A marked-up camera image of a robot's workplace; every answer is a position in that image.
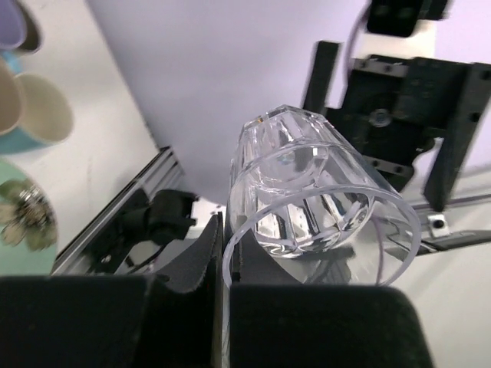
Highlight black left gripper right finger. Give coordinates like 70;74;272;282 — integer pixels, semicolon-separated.
229;232;434;367

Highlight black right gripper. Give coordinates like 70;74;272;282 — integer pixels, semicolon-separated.
302;41;490;212

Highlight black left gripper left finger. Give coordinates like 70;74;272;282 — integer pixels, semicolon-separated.
1;214;223;367

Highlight clear faceted drinking glass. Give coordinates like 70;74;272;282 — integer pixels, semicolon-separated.
222;105;421;285

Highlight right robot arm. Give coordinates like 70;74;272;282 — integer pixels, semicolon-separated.
303;20;490;212

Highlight mint green floral plate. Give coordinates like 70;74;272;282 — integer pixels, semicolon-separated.
0;159;61;254

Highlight light blue mug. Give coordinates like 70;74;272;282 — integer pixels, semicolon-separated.
1;58;74;154

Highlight beige cup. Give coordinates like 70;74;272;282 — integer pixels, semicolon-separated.
0;59;24;136

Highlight lavender cup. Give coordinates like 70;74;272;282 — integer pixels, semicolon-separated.
1;0;43;53

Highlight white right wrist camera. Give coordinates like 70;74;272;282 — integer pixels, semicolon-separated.
366;0;449;38

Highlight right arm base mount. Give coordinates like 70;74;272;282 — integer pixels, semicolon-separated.
83;189;199;274

